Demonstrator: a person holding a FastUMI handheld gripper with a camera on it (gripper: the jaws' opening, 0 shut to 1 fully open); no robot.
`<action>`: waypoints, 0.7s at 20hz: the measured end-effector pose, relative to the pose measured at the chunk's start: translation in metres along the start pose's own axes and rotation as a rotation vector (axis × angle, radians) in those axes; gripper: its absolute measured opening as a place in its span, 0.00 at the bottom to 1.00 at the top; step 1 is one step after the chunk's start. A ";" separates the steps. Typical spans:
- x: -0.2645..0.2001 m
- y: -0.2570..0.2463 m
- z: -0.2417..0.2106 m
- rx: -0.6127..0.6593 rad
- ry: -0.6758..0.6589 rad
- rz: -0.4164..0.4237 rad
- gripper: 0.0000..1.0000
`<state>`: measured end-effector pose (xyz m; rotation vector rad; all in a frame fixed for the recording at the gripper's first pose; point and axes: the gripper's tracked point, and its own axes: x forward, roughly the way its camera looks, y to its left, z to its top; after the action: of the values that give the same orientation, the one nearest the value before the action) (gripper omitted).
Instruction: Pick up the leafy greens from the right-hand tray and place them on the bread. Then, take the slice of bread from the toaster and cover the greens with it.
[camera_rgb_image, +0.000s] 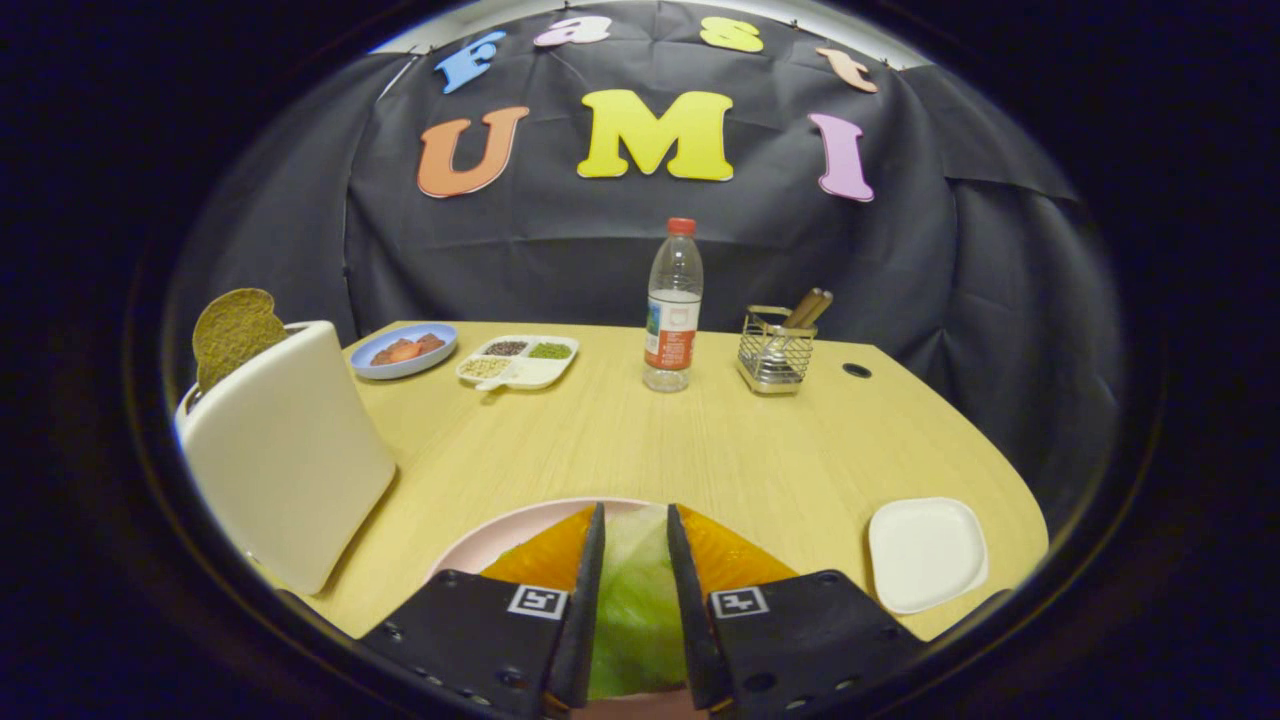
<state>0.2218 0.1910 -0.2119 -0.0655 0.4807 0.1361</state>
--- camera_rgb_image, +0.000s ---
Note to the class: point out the clear plastic water bottle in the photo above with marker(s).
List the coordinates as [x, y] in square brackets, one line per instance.
[672, 330]

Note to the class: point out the pile of dark beans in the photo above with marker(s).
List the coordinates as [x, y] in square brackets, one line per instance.
[506, 348]

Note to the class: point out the pink round plate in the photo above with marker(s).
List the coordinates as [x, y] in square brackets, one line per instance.
[480, 545]

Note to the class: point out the white square plate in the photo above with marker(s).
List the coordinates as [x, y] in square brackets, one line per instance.
[925, 555]

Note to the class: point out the green lettuce leaf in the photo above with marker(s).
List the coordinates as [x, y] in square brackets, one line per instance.
[640, 610]

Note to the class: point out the blue round plate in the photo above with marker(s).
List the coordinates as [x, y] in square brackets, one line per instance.
[365, 362]

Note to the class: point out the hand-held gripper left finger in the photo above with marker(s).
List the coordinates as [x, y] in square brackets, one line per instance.
[585, 620]

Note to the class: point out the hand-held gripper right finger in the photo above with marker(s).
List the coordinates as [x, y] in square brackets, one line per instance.
[690, 620]

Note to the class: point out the brown bread slice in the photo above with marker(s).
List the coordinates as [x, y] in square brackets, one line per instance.
[235, 330]

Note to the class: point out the pile of tan beans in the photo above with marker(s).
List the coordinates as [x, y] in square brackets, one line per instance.
[486, 367]

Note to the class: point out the brown meat slice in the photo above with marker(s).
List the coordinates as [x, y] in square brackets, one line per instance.
[380, 354]
[432, 342]

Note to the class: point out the black backdrop cloth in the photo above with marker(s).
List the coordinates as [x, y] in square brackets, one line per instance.
[560, 250]

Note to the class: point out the white toaster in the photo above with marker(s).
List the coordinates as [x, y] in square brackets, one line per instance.
[290, 450]

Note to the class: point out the white divided tray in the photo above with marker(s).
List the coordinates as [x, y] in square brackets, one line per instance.
[540, 375]

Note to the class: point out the pile of green beans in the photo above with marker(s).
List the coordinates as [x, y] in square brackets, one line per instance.
[549, 350]

